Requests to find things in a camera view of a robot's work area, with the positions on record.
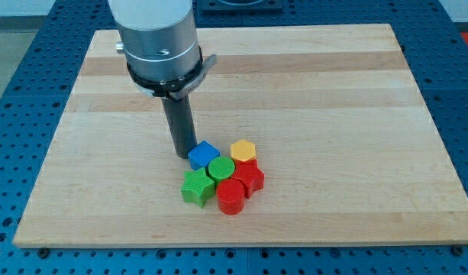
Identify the green cylinder block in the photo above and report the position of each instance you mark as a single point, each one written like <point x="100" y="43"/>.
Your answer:
<point x="221" y="168"/>

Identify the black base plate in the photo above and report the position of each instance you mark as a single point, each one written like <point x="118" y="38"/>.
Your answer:
<point x="211" y="6"/>

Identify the red cylinder block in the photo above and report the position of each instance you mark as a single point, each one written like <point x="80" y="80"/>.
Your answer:
<point x="230" y="196"/>

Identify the blue cube block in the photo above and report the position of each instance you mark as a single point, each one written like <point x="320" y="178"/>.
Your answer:
<point x="202" y="155"/>

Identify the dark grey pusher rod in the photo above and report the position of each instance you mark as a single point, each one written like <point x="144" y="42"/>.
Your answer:
<point x="181" y="125"/>

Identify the red star block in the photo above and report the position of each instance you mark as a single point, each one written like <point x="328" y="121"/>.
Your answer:
<point x="250" y="175"/>

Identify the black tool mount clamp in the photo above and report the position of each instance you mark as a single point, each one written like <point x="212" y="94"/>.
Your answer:
<point x="178" y="88"/>

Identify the yellow hexagon block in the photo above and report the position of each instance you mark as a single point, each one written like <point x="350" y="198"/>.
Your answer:
<point x="243" y="150"/>

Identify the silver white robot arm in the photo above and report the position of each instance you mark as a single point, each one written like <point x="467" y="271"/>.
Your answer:
<point x="159" y="37"/>

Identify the wooden board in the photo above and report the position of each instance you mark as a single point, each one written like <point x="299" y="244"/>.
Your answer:
<point x="350" y="153"/>

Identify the green star block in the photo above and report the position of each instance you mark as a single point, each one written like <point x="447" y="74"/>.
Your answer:
<point x="197" y="187"/>

